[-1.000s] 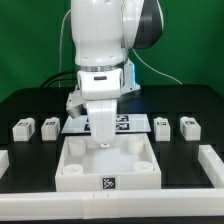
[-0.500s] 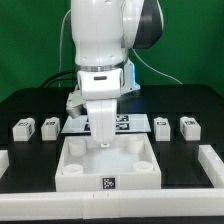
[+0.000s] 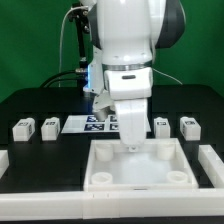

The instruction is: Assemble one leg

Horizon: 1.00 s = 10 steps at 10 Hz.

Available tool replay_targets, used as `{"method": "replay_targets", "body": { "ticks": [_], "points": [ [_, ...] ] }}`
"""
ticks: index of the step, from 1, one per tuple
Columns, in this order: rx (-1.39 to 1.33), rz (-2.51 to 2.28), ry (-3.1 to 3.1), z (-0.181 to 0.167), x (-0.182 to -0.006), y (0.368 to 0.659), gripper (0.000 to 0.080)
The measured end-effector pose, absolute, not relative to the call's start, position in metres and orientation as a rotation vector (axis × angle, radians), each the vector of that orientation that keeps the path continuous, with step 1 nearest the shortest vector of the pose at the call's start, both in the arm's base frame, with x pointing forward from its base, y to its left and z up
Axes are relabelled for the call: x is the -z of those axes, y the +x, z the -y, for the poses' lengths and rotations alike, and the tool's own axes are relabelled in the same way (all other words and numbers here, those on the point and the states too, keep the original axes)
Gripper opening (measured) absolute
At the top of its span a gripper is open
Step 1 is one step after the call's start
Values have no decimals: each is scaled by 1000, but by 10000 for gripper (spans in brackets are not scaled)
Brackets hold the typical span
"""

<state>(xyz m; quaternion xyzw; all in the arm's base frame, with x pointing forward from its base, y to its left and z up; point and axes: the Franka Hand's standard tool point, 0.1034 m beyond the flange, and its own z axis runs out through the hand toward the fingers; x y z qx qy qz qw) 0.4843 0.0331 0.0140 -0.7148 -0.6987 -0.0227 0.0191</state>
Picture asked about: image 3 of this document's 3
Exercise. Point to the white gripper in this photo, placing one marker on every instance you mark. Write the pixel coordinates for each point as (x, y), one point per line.
(130, 91)

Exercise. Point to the white square tabletop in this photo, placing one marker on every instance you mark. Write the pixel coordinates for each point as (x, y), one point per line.
(159, 164)

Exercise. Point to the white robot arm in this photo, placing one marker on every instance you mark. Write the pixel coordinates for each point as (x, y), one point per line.
(125, 35)

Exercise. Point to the white sheet with markers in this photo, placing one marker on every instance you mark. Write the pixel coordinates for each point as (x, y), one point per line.
(90, 124)

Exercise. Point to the white right fence piece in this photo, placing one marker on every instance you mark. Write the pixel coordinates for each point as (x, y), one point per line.
(212, 165)

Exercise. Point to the white fence piece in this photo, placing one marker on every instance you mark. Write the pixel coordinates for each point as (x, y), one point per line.
(212, 165)
(4, 162)

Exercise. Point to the white left fence piece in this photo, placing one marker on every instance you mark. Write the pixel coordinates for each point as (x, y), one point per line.
(4, 162)

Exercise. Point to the white front fence rail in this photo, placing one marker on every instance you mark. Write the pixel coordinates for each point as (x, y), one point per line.
(122, 204)

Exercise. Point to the black camera stand pole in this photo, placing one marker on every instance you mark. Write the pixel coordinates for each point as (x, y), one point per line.
(79, 17)

